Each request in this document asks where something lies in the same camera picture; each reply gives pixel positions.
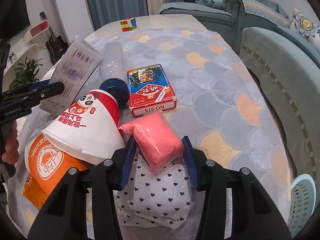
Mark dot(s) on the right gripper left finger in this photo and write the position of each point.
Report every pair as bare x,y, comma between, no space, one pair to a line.
63,215

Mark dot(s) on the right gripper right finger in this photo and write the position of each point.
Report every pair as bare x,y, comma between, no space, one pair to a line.
254,213

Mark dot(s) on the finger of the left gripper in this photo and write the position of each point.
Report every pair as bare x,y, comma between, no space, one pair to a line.
33,93

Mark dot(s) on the orange snack wrapper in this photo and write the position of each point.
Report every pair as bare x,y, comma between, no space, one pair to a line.
34,193

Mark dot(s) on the orange paper cup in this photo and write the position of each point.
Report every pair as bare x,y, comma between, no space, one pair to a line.
47,164

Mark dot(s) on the blue milk carton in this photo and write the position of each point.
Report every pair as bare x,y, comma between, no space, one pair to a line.
73,70

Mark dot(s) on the red white paper cup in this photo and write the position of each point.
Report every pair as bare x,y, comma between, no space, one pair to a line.
88,129

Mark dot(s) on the clear bottle blue cap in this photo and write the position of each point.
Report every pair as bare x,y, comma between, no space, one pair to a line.
112,71

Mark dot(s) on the heart pattern paper bag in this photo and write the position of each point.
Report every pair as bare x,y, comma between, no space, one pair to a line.
149,201

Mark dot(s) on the pink soft packet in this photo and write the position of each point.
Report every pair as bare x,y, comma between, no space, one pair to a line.
158,142

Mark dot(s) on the red blue card box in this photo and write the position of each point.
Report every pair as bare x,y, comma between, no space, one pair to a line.
149,90

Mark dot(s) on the person left hand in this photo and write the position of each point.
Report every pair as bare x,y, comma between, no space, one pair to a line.
11,154

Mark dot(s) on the green potted plant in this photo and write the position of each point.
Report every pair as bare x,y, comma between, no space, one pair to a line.
26,73

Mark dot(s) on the light blue perforated basket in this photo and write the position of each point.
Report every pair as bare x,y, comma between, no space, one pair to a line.
303,200

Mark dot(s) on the black acoustic guitar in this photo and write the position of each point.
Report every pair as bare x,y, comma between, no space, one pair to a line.
56,46

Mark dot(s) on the white refrigerator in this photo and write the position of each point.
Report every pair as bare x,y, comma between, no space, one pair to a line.
75,18

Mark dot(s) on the patterned grey tablecloth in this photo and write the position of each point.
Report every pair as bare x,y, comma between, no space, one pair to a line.
220,109

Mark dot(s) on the colourful puzzle cube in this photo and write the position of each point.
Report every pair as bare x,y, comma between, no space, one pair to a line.
128,24

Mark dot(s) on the teal sofa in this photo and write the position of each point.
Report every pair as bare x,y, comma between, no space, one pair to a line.
285,66

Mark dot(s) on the floral sofa cushions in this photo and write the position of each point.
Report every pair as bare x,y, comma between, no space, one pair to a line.
305,28

